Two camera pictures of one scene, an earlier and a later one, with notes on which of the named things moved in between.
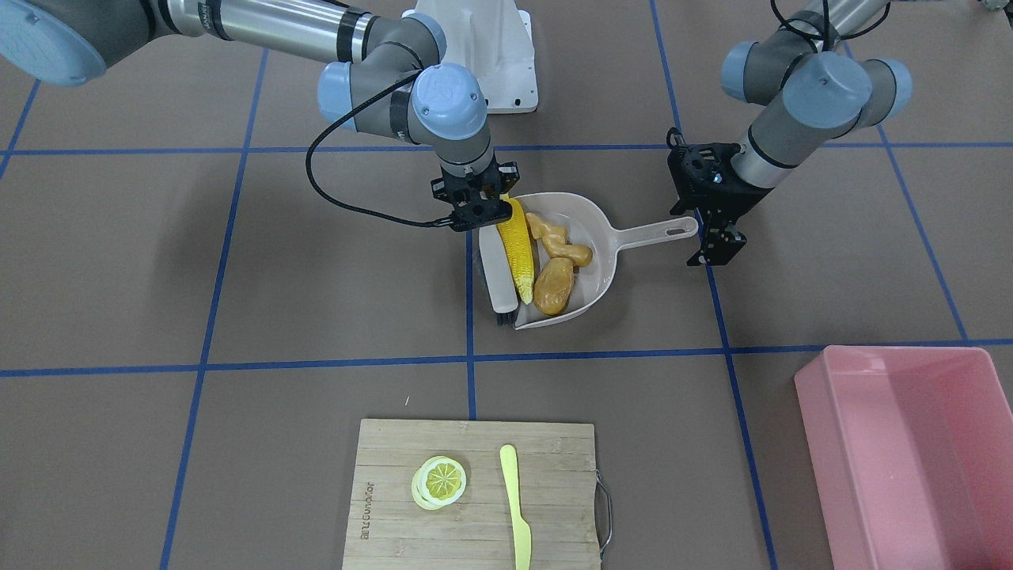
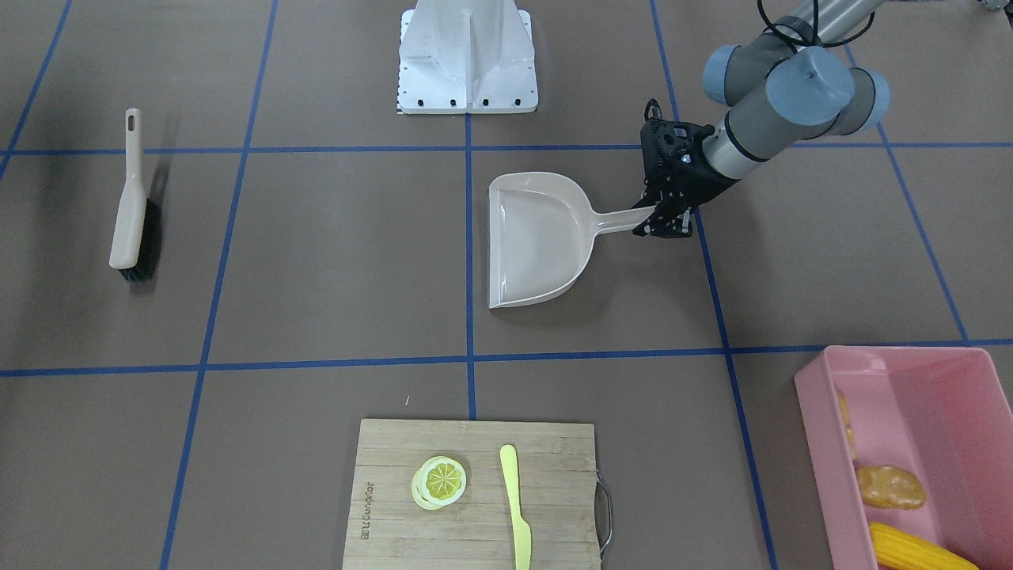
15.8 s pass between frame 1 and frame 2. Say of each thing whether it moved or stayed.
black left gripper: moved
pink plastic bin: stayed
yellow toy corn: moved
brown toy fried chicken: moved
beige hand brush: moved
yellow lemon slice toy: stayed
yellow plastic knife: stayed
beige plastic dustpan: moved
